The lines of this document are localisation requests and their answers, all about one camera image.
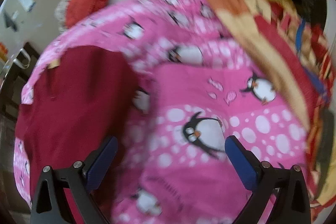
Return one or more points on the dark red sweater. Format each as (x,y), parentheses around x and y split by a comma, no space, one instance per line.
(75,107)

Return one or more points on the orange cartoon blanket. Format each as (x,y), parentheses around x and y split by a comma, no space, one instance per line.
(294,56)

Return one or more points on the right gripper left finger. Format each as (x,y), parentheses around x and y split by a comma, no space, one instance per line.
(50,204)

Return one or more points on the left red heart cushion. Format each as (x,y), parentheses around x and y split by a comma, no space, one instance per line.
(78,10)

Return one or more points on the dark wooden side table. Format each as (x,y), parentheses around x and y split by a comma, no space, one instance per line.
(10,73)

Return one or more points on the white bag handle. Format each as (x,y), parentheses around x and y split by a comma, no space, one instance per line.
(22,59)

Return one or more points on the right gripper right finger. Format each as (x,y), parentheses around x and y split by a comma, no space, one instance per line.
(261,178)

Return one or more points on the pink penguin blanket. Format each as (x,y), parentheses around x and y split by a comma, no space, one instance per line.
(196,86)

